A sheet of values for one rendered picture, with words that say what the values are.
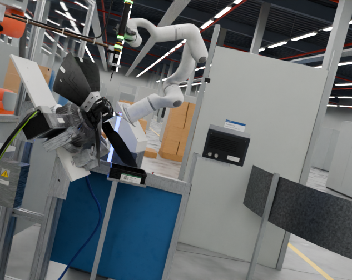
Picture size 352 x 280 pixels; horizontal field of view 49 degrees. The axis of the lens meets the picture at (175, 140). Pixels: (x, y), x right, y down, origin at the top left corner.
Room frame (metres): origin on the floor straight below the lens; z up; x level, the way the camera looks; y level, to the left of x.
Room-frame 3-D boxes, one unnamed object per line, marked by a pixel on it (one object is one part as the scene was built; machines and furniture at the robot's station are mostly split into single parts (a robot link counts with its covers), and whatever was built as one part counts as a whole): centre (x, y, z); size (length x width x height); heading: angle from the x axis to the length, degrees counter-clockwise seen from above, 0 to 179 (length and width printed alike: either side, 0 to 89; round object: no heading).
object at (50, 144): (1.78, 0.52, 1.03); 0.15 x 0.10 x 0.14; 84
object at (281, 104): (3.81, -0.71, 1.10); 1.21 x 0.05 x 2.20; 84
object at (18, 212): (2.01, 0.65, 0.56); 0.19 x 0.04 x 0.04; 84
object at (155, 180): (2.46, 0.28, 0.82); 0.90 x 0.04 x 0.08; 84
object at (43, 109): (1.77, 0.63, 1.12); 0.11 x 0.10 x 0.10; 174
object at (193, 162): (2.42, -0.14, 0.96); 0.03 x 0.03 x 0.20; 84
